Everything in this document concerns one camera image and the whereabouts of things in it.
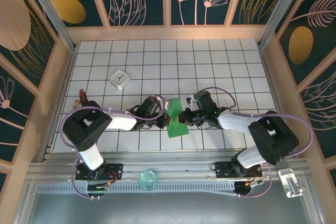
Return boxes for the green cloth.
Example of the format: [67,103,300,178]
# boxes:
[165,98,190,138]

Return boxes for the clear green glass bowl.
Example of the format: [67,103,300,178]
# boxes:
[138,169,159,191]

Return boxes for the white square clock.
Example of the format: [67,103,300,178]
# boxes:
[109,69,131,90]

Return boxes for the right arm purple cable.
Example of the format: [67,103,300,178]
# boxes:
[193,87,314,199]

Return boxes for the grey slotted cable duct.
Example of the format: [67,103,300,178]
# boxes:
[36,182,237,197]

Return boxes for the aluminium frame post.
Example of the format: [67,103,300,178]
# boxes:
[22,0,78,51]
[257,0,316,49]

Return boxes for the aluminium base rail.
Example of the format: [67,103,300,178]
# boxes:
[26,153,312,185]

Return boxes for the clear acrylic holder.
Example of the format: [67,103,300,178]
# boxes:
[278,167,307,198]

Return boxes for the small circuit board with wires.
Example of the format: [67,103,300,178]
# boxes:
[87,181,111,193]
[235,179,265,196]

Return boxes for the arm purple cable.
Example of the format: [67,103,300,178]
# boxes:
[193,87,314,199]
[59,94,166,200]

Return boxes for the brown red hand tool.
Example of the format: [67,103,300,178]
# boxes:
[78,89,91,106]

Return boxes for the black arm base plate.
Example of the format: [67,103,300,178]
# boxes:
[214,161,263,179]
[75,163,124,181]

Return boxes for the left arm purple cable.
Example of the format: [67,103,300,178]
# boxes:
[59,94,166,200]

